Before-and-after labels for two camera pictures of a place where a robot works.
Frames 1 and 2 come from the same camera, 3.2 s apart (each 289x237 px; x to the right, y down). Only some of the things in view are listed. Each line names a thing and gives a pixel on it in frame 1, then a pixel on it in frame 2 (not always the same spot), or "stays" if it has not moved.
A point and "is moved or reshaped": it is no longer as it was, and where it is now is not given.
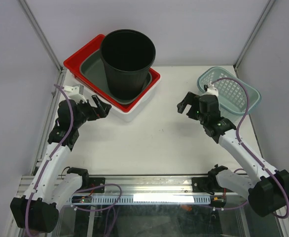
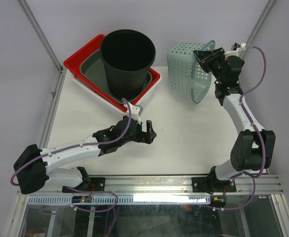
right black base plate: [207, 184] stays
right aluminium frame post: [251, 38] stays
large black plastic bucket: [126, 55] stays
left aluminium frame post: [59, 64] stays
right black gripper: [187, 100] -> [206, 57]
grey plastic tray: [91, 67] stays
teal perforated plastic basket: [233, 96] is moved or reshaped
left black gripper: [101, 111] -> [145, 137]
